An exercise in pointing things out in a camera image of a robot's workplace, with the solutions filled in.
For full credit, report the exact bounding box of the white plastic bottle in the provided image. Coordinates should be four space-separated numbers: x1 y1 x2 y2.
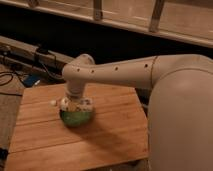
50 97 94 112

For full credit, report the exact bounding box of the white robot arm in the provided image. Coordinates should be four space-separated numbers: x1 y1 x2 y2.
62 54 213 171

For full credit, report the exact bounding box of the green ceramic bowl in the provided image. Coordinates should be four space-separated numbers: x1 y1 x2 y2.
59 109 94 127

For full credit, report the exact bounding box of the wooden table board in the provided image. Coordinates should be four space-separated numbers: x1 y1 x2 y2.
5 84 148 171

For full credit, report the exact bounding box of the black clamp device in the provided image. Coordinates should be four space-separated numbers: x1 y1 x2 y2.
34 46 55 63

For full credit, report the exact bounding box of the blue box on floor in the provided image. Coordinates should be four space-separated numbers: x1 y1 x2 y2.
23 75 40 88

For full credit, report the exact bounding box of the black cable on floor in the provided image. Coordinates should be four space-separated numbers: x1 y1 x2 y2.
0 71 26 88

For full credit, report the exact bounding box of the grey metal rail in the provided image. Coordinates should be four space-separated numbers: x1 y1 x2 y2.
0 36 73 70

